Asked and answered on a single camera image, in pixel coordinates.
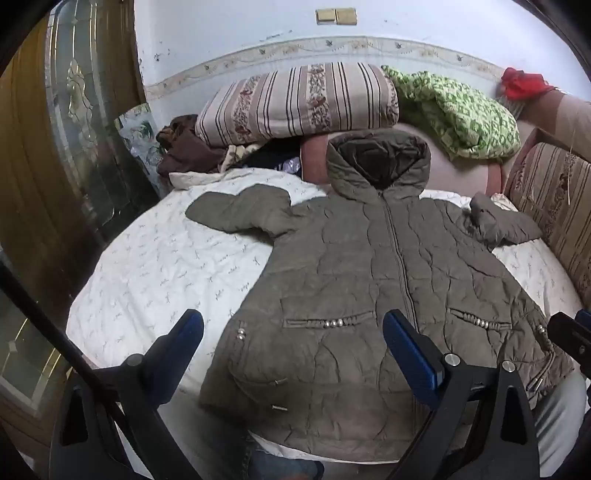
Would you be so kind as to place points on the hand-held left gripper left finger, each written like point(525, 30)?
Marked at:
point(184, 339)

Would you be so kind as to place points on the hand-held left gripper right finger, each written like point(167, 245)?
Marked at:
point(411, 357)

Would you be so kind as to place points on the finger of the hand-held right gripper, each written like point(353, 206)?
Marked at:
point(567, 333)

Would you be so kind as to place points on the olive quilted hooded jacket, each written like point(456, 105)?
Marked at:
point(351, 258)

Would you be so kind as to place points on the dark clothes pile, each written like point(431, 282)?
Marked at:
point(272, 159)

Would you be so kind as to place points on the white quilted bed cover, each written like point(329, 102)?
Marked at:
point(161, 277)

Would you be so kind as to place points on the grey cloth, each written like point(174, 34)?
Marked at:
point(561, 424)

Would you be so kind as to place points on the striped floral cushion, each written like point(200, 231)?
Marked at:
point(558, 203)

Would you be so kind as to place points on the person's leg in jeans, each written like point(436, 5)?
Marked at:
point(281, 466)

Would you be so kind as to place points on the pink padded headboard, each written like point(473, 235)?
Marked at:
point(461, 173)

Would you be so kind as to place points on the cream floral cloth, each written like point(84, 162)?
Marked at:
point(236, 154)

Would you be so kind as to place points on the brown garment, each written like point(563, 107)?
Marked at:
point(189, 145)

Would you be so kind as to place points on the floral printed fabric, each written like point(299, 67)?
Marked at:
point(138, 134)

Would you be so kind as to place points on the wooden door with glass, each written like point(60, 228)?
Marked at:
point(55, 161)

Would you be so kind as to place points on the green patterned cloth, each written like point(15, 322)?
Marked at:
point(461, 113)

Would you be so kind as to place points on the red cloth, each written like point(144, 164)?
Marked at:
point(521, 83)

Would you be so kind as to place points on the striped floral pillow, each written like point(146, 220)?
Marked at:
point(300, 99)

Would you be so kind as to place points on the brass wall switch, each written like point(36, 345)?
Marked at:
point(325, 15)
point(346, 15)

